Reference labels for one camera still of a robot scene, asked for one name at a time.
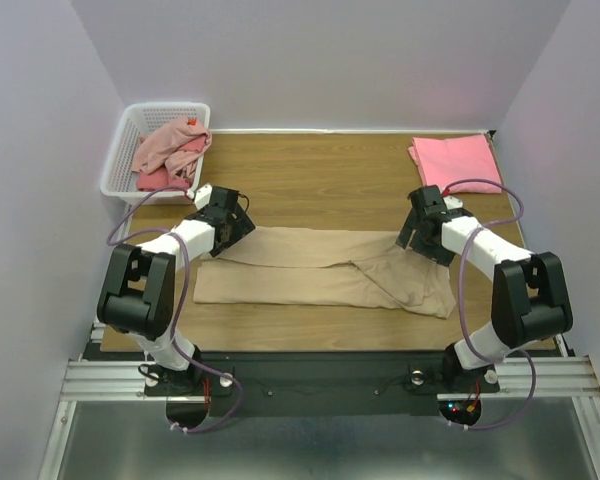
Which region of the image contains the folded bright pink t shirt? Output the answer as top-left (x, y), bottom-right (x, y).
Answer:
top-left (408, 134), bottom-right (502, 194)

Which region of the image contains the dusty pink t shirt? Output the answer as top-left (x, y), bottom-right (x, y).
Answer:
top-left (131, 116), bottom-right (212, 184)

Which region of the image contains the aluminium frame rail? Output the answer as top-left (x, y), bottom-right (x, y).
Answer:
top-left (60, 361), bottom-right (145, 402)

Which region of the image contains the white perforated plastic basket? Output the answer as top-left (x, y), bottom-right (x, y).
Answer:
top-left (100, 101), bottom-right (212, 205)

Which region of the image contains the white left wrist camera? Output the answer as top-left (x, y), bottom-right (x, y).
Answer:
top-left (184, 183), bottom-right (213, 210)

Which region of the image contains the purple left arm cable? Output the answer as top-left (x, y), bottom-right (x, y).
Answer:
top-left (104, 184), bottom-right (246, 435)

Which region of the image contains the beige t shirt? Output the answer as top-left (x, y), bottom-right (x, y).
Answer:
top-left (193, 227), bottom-right (456, 319)

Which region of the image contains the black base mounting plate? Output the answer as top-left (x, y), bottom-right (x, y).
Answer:
top-left (139, 351), bottom-right (499, 422)

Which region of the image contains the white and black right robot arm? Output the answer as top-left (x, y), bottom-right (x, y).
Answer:
top-left (396, 186), bottom-right (573, 390)

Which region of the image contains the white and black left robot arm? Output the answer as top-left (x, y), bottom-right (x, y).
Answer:
top-left (96, 184), bottom-right (255, 396)

